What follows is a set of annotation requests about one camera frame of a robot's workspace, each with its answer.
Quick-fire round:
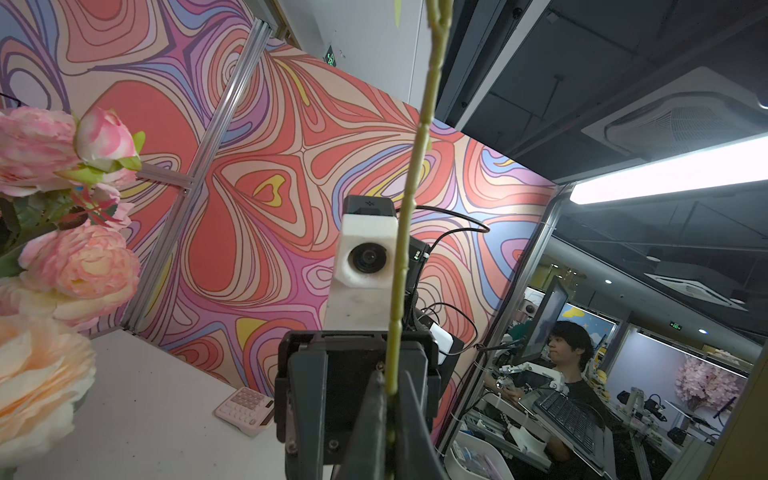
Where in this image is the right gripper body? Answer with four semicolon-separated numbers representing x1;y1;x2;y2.
274;331;443;464

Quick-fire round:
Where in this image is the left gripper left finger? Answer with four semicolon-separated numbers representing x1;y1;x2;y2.
335;370;387;480

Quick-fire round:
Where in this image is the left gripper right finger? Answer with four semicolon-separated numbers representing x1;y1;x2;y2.
395;371;449;480

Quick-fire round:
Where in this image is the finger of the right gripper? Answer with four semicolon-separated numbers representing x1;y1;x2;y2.
286;350;328;479
399;344;429;420

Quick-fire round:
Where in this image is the white rose stem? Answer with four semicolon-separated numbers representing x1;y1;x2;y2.
1;316;96;471

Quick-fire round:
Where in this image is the cream peony flower stem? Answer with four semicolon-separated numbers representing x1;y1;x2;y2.
1;106;146;330

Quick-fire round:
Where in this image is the pink peony flower stem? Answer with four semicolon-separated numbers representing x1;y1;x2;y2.
384;0;453;479

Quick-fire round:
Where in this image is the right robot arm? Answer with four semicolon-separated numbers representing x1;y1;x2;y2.
274;326;464;479

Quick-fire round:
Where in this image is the pink calculator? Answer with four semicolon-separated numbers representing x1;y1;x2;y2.
213;387;275;438

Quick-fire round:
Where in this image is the black keyboard in background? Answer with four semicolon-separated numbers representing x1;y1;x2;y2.
533;391;604;464

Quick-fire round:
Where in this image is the seated person in background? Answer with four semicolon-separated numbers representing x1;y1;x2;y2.
510;321;609;479

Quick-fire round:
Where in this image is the ceiling light strip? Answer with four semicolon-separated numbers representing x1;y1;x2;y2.
570;134;767;205

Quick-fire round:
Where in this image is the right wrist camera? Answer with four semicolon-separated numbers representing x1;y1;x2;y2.
323;195;398;331

